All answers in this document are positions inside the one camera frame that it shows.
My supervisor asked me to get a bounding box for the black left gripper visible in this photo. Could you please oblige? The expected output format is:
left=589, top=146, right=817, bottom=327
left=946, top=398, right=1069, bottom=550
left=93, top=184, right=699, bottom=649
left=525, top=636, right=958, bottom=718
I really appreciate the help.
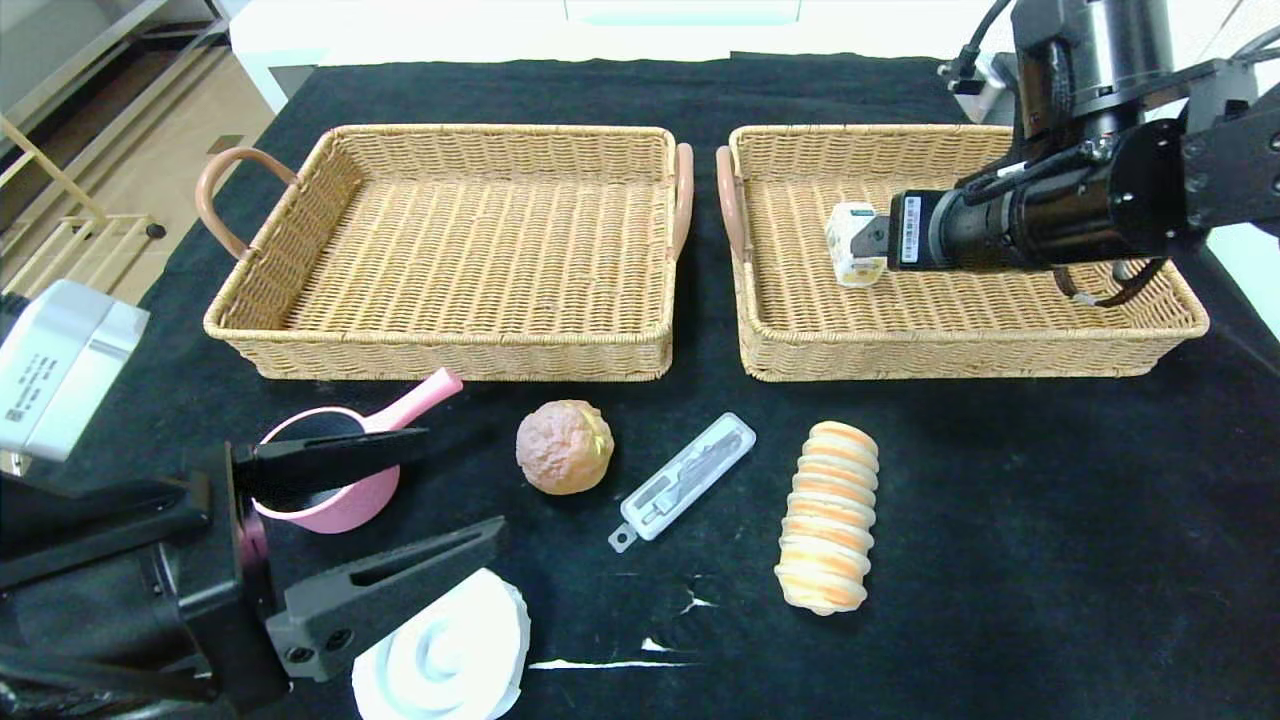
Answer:
left=0, top=426, right=508, bottom=716

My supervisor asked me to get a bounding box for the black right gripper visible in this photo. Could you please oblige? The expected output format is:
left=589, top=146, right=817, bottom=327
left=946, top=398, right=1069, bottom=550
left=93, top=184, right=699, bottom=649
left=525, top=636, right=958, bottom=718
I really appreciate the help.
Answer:
left=849, top=189, right=1016, bottom=272

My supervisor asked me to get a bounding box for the small white drink carton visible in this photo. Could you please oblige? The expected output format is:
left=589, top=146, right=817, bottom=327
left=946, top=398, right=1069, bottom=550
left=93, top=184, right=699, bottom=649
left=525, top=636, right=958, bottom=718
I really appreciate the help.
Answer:
left=826, top=202, right=893, bottom=288

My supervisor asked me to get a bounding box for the pink saucepan with handle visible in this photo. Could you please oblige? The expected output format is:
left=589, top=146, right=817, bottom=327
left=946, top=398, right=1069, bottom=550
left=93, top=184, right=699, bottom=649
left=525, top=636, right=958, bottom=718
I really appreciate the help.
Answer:
left=255, top=368, right=466, bottom=535

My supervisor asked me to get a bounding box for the orange striped bread roll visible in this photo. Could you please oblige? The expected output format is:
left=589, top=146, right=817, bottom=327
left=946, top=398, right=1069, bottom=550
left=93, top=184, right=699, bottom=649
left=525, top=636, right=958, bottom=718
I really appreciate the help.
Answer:
left=774, top=422, right=881, bottom=617

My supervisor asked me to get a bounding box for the clear plastic knife case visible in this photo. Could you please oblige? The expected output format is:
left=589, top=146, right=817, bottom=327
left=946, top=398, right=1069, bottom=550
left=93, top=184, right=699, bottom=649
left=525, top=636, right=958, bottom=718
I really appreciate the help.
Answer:
left=608, top=413, right=758, bottom=555

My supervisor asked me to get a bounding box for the rectangular wicker basket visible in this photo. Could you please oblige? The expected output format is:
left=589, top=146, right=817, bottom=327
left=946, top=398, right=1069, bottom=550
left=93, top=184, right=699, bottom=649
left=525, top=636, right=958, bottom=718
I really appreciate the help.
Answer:
left=198, top=125, right=696, bottom=384
left=715, top=125, right=1211, bottom=384

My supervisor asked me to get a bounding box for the white round lid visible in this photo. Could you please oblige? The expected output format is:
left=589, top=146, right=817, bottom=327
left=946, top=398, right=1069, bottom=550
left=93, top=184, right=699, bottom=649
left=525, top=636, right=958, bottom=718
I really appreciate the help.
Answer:
left=352, top=568, right=533, bottom=720

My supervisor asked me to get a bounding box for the round pinkish cream puff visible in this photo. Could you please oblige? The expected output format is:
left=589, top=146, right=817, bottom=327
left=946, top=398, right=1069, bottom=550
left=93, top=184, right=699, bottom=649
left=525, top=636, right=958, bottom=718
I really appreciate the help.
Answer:
left=516, top=400, right=616, bottom=496

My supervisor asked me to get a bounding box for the light wooden slatted rack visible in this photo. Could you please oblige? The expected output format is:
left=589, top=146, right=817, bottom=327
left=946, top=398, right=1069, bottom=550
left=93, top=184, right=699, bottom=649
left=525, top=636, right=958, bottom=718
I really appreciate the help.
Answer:
left=0, top=115, right=169, bottom=301

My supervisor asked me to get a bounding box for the white counter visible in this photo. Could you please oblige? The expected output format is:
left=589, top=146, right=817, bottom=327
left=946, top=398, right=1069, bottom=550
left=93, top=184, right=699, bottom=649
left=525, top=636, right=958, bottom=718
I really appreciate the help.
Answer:
left=232, top=0, right=1021, bottom=116

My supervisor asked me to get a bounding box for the grey metal shelf unit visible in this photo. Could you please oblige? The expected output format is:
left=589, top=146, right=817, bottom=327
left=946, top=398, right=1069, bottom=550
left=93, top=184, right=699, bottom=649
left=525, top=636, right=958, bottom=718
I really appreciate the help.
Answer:
left=0, top=0, right=236, bottom=236

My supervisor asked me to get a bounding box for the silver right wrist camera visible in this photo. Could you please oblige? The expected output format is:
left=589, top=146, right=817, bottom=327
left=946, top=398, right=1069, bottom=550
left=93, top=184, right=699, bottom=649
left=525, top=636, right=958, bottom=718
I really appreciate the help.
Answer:
left=938, top=52, right=1016, bottom=126

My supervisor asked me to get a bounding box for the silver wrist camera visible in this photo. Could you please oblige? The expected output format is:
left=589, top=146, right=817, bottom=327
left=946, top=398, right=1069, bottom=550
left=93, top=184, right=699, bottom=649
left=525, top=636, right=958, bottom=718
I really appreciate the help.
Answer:
left=938, top=52, right=1016, bottom=126
left=0, top=280, right=151, bottom=463

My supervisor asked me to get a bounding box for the black right camera cable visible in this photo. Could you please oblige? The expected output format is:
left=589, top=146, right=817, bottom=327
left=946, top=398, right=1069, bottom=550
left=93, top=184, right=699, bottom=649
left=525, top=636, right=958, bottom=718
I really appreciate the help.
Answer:
left=955, top=0, right=1016, bottom=81

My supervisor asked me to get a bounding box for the braided black gripper cable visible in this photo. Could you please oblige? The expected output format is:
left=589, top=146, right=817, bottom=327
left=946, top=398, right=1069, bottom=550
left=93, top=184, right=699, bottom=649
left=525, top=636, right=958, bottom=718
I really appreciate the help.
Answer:
left=1050, top=258, right=1169, bottom=309

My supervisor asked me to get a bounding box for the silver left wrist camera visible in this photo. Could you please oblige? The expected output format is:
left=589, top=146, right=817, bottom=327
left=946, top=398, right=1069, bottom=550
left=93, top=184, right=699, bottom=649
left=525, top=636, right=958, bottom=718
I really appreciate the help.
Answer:
left=0, top=280, right=151, bottom=463

